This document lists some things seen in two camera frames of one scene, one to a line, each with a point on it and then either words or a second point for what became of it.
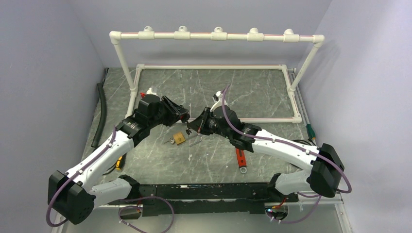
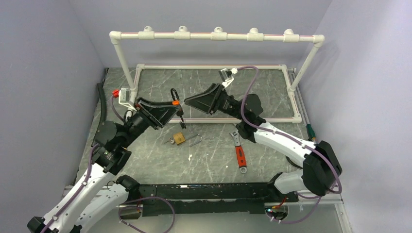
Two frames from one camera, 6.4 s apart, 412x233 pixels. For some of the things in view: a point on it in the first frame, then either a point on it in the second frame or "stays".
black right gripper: [199, 124] -> [206, 102]
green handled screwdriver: [311, 133] stays
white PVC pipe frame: [218, 33] stays
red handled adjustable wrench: [242, 161] stays
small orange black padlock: [184, 117] -> [175, 102]
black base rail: [205, 198] stays
